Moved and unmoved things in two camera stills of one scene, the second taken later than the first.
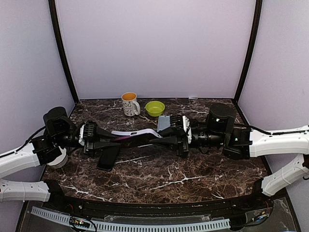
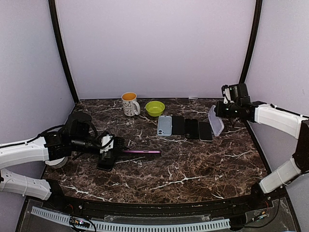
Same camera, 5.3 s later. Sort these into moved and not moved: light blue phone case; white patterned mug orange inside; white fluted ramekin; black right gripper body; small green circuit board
Moved: black right gripper body
Not moved: white fluted ramekin; light blue phone case; small green circuit board; white patterned mug orange inside
